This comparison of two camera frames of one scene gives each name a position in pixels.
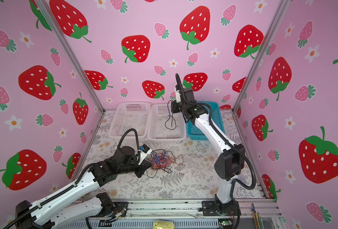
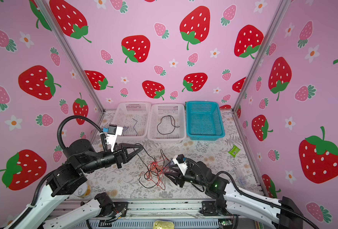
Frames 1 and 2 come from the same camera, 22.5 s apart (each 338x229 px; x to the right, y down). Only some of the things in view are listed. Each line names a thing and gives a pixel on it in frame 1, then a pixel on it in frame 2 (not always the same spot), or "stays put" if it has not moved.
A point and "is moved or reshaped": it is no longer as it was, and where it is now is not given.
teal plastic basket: x=193 y=133 stays put
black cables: x=159 y=159 is moved or reshaped
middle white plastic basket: x=163 y=125 stays put
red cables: x=161 y=160 is moved or reshaped
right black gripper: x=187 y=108 -> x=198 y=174
